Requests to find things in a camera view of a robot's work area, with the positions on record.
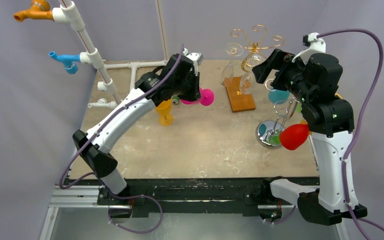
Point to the clear wine glass left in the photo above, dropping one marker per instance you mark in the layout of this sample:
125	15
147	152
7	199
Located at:
228	69

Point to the pink wine glass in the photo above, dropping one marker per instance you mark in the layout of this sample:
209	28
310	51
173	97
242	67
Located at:
207	97

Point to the blue faucet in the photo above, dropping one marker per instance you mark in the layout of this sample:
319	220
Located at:
69	61

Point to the green faucet with white elbow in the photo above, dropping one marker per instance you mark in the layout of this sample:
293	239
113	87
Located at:
175	100

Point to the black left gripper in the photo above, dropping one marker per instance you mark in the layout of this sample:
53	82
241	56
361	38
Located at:
194	94

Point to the clear wine glass right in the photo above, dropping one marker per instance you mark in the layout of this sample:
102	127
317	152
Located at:
248	81

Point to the green wine glass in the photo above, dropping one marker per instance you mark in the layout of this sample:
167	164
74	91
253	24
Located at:
298	108

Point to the chrome wire glass rack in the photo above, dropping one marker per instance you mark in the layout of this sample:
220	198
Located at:
267	132

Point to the white PVC pipe frame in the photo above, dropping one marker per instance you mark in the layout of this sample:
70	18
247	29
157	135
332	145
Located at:
68	13

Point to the clear wine glass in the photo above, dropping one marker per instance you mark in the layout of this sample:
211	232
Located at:
248	81
228	69

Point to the blue wine glass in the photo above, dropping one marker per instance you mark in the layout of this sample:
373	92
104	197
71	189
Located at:
278	96

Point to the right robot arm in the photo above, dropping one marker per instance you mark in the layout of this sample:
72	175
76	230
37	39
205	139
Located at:
329	120

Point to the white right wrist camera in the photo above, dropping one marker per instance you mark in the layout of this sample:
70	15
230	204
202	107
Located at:
314	45

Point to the red wine glass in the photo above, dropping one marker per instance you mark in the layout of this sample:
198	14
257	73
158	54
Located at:
294	136

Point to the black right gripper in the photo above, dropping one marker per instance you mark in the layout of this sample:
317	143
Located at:
264	65

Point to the wooden rack base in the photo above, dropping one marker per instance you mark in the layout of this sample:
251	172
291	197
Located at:
239	102

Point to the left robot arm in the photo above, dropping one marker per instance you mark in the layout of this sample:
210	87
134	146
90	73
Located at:
94	145

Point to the yellow wine glass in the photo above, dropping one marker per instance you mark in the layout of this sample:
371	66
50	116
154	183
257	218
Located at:
163	110

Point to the orange wine glass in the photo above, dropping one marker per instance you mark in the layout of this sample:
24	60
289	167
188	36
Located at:
338	95

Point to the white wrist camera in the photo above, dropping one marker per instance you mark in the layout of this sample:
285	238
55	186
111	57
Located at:
196	57
314	45

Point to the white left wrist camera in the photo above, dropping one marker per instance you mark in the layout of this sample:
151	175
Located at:
196	57

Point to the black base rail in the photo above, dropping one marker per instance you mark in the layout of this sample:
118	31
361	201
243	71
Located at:
241	195

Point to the gold wire glass rack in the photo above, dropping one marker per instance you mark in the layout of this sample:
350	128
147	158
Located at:
254	48

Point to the orange faucet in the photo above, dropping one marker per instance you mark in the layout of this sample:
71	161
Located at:
38	10

